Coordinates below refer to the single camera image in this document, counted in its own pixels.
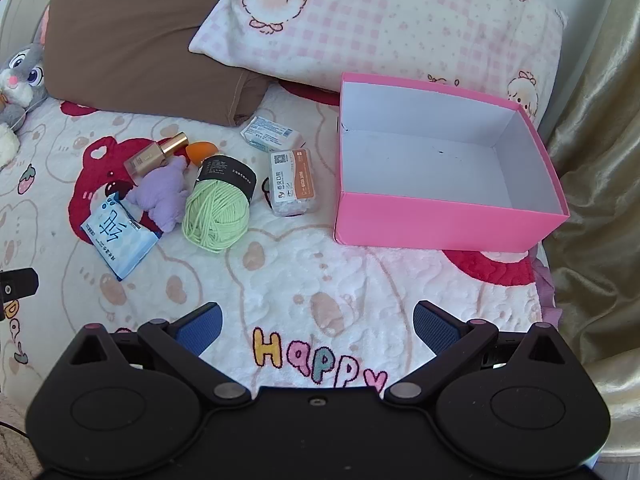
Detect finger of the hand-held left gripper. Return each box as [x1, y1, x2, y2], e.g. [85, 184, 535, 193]
[0, 268, 40, 303]

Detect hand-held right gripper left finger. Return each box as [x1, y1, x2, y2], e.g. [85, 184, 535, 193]
[67, 302, 252, 407]

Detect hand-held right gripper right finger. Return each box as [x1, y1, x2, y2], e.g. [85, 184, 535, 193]
[382, 300, 576, 407]

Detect blue tissue packet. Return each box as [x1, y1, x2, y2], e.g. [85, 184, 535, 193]
[80, 194, 161, 282]

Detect pink cardboard box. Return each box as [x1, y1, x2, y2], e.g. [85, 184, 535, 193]
[334, 72, 571, 253]

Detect green yarn ball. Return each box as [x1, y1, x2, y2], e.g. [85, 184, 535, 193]
[181, 155, 258, 255]

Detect purple plush toy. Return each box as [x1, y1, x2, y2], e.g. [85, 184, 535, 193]
[131, 157, 192, 233]

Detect orange label cotton pack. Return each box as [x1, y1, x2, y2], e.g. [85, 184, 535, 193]
[269, 148, 319, 218]

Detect gold capped foundation bottle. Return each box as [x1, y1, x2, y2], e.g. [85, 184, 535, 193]
[124, 131, 189, 186]

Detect orange makeup sponge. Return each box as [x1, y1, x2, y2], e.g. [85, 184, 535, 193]
[185, 140, 214, 165]

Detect white wipe packet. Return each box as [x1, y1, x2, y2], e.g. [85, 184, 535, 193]
[240, 115, 306, 154]

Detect bear printed plush blanket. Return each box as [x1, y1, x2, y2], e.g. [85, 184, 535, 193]
[0, 80, 562, 411]

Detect grey rabbit plush toy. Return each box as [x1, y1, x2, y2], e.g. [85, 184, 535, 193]
[0, 10, 51, 168]

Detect gold curtain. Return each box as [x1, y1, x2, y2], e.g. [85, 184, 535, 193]
[542, 0, 640, 461]

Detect beige headboard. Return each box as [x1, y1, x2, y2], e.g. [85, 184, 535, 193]
[0, 0, 62, 61]

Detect brown pillow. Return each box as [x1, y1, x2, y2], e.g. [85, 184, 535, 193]
[42, 0, 271, 129]

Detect pink checked cartoon pillow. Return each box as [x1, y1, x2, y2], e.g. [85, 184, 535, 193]
[189, 0, 569, 127]

